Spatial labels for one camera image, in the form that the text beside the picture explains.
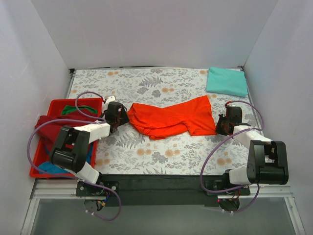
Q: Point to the floral patterned table mat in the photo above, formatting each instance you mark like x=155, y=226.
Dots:
x=129, y=152

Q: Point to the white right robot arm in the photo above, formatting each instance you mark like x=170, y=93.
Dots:
x=267, y=159

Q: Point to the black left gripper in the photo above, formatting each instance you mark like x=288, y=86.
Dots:
x=121, y=115

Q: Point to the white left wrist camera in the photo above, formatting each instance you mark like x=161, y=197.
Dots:
x=109, y=99

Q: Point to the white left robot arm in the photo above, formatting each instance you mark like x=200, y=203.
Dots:
x=71, y=147

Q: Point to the green t shirt in bin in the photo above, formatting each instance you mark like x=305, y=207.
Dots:
x=84, y=108

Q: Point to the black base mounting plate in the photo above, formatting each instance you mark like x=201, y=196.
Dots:
x=152, y=190

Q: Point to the orange t shirt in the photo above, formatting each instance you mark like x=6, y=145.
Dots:
x=194, y=117

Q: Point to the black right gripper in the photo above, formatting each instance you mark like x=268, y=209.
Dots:
x=222, y=126

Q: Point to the folded teal t shirt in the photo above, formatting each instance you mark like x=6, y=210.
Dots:
x=226, y=81

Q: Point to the red plastic bin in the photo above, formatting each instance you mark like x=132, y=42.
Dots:
x=56, y=106

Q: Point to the blue t shirt in bin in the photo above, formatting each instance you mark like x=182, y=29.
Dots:
x=50, y=168

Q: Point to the dark red t shirt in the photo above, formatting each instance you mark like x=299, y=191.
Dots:
x=49, y=132

